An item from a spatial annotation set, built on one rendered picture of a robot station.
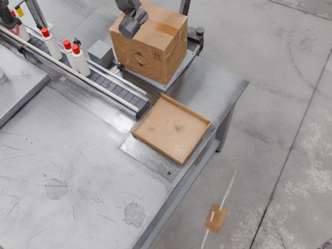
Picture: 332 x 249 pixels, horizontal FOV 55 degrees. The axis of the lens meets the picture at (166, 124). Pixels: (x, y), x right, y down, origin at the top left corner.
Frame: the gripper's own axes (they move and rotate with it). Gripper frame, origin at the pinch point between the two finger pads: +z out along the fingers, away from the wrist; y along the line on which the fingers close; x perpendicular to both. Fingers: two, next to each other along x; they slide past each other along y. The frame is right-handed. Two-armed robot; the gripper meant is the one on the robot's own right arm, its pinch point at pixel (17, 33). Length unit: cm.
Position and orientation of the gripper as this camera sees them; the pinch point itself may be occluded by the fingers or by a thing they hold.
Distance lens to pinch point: 190.0
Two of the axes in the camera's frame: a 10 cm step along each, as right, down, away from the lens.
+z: 0.5, 4.9, 8.7
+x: 5.6, -7.4, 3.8
